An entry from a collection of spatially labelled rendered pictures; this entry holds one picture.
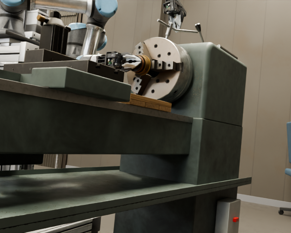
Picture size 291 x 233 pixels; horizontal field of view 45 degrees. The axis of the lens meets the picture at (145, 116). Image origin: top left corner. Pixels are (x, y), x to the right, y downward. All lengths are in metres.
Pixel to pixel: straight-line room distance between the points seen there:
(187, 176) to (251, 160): 3.12
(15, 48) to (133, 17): 4.27
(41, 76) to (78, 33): 1.16
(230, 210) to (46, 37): 1.28
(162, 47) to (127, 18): 4.21
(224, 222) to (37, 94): 1.32
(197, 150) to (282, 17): 3.56
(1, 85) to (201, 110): 1.06
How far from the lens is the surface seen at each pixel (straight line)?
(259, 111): 4.82
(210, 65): 1.78
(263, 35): 5.02
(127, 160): 1.94
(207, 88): 1.75
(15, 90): 0.95
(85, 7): 1.76
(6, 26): 1.81
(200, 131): 1.71
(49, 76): 1.02
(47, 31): 1.34
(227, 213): 1.97
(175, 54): 1.66
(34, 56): 1.30
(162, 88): 1.66
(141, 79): 1.67
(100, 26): 1.88
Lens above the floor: 0.77
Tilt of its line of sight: 3 degrees up
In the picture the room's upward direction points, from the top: 6 degrees clockwise
